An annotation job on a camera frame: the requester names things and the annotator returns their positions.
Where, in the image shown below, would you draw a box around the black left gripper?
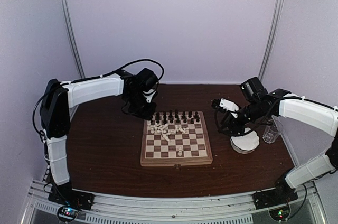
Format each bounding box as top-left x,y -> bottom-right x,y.
126,91 -> 157,120

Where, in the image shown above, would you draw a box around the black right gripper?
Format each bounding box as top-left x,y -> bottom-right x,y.
218,100 -> 267,135

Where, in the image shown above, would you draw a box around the wooden chess board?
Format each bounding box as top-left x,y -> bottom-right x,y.
140,114 -> 213,167

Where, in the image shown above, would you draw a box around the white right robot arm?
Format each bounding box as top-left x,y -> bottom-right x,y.
212,89 -> 337,204

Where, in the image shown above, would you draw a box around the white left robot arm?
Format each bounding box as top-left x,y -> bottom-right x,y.
39,68 -> 159,205

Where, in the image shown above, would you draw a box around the black chess pieces rows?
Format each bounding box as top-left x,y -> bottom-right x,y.
146,110 -> 203,125

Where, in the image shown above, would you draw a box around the pile of white chess pieces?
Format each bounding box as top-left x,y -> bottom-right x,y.
145,123 -> 189,143

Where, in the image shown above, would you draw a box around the right round controller board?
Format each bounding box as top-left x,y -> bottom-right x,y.
269,207 -> 290,221

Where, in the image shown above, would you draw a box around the round controller board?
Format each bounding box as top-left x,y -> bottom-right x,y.
57,206 -> 79,222
269,207 -> 290,221

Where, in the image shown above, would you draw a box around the left round controller board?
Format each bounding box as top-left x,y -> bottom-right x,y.
57,206 -> 79,222

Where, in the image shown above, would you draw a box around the white scalloped ceramic bowl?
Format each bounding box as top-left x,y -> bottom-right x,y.
230,131 -> 259,154

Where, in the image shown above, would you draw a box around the clear drinking glass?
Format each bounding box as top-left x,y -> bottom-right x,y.
262,119 -> 283,144

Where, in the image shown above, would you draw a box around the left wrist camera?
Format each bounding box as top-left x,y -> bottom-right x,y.
135,68 -> 158,103

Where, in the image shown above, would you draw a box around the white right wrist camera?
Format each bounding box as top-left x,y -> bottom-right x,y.
211,98 -> 239,112

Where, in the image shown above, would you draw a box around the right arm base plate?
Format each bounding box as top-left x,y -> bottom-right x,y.
252,189 -> 298,210

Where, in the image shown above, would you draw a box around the aluminium front rail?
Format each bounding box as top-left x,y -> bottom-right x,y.
18,179 -> 328,223

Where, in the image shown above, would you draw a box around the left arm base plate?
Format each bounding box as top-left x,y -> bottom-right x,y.
48,190 -> 95,210

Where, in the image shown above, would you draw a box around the left aluminium frame post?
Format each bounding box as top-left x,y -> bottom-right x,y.
61,0 -> 85,78

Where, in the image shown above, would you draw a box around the aluminium frame post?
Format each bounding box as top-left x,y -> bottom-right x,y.
258,0 -> 285,81
61,0 -> 85,78

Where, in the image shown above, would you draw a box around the right aluminium frame post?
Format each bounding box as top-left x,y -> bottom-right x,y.
258,0 -> 285,81

